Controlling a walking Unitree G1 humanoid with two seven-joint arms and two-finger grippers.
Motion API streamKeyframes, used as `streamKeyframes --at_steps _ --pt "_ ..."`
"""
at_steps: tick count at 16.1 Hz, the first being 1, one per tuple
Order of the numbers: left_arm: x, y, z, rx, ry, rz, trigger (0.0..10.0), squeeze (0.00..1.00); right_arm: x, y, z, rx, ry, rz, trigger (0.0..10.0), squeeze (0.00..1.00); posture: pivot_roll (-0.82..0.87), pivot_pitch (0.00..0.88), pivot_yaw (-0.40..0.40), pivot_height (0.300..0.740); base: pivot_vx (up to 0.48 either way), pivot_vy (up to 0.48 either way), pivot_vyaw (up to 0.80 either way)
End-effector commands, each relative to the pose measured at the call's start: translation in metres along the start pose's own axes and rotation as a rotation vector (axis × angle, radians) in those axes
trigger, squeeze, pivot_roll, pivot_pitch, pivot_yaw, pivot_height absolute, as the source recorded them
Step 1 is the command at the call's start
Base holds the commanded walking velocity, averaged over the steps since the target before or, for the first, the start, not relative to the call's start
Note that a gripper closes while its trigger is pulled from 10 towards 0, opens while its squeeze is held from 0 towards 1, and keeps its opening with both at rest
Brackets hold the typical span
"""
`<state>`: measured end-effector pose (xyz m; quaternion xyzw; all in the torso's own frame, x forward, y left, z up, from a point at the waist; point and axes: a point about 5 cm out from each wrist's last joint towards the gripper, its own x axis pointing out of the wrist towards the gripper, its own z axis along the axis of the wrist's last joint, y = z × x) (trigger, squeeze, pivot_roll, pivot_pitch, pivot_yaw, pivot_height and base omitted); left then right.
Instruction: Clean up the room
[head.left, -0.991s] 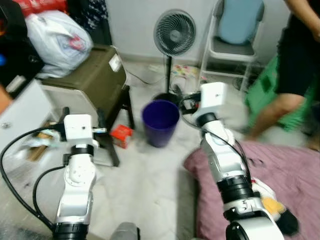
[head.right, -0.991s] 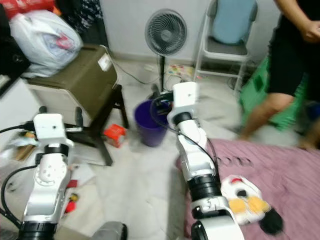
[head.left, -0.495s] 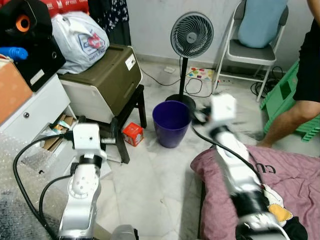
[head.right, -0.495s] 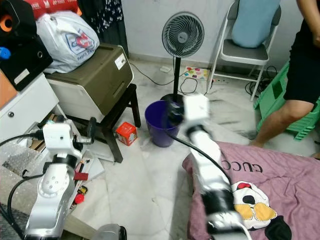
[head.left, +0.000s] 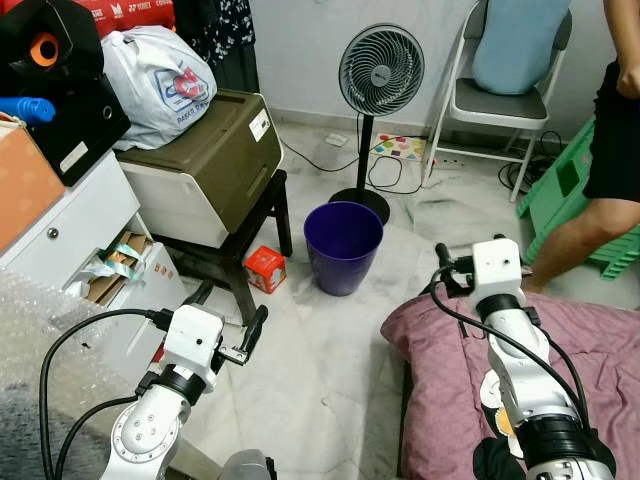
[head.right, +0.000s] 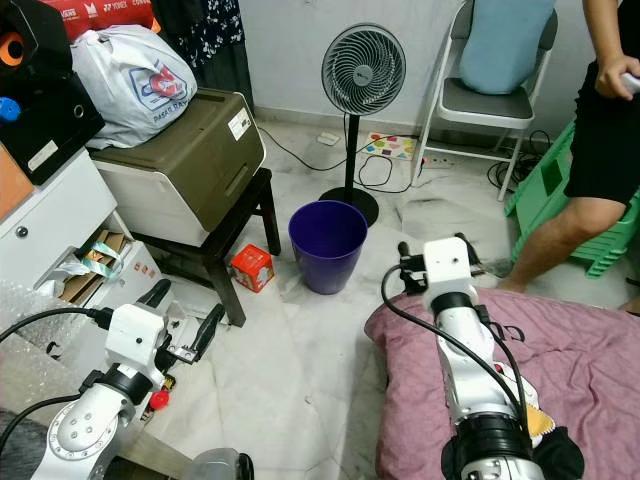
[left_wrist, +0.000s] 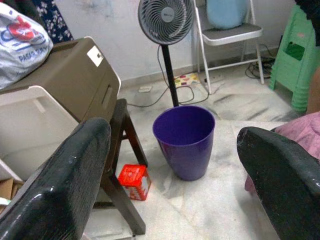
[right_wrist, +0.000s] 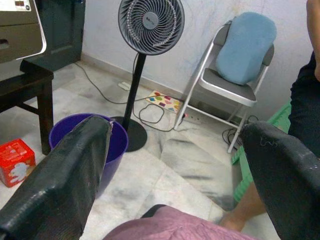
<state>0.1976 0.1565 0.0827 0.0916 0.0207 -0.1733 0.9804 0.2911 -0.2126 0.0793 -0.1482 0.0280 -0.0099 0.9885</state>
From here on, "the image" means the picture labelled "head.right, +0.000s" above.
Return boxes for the person's right hand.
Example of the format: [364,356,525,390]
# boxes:
[594,55,640,101]

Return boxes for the papers in open drawer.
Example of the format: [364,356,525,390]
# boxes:
[55,230,133,304]

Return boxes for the small red box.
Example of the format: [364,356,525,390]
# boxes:
[229,244,276,294]

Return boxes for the purple waste bin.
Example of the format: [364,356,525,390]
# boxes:
[288,200,369,297]

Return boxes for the dark wooden stool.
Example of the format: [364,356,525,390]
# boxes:
[138,168,282,329]

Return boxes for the grey left robot leg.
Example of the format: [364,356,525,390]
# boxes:
[185,448,255,480]

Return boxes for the white drawer cabinet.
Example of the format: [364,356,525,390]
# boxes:
[0,150,163,336]

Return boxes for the green plastic basket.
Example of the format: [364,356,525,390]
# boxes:
[504,120,640,281]

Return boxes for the grey folding chair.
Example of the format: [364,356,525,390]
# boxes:
[413,0,561,203]

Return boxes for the orange cardboard box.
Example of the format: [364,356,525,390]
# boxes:
[0,140,25,221]

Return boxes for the grey standing fan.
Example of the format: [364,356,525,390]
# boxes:
[318,24,408,229]

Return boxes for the pink cartoon print blanket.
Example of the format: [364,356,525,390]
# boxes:
[364,290,640,480]

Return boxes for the black speaker orange cone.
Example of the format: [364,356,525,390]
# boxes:
[0,0,107,188]

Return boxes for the white printed bag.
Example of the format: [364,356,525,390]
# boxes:
[72,27,200,152]

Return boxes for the person in black clothes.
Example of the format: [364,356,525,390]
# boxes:
[498,0,640,313]

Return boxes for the light blue cushion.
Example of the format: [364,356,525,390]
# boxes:
[458,0,558,97]

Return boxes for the blue plastic toy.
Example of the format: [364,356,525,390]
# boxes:
[0,95,24,124]

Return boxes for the dark floral cloth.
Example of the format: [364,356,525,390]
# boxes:
[155,0,254,101]

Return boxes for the red printed carton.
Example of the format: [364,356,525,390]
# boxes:
[60,0,161,37]

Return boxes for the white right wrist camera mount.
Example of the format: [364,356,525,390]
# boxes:
[422,237,473,296]

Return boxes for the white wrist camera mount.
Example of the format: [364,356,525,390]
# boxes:
[422,237,473,296]
[105,303,169,381]

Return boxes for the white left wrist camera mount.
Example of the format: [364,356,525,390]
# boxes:
[105,303,169,381]

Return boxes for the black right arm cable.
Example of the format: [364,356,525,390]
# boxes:
[380,264,533,421]

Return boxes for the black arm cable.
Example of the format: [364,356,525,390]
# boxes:
[0,304,117,453]
[380,264,533,421]

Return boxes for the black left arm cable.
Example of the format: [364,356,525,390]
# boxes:
[0,304,117,453]

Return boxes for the black fan cable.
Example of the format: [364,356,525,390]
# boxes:
[265,128,353,175]

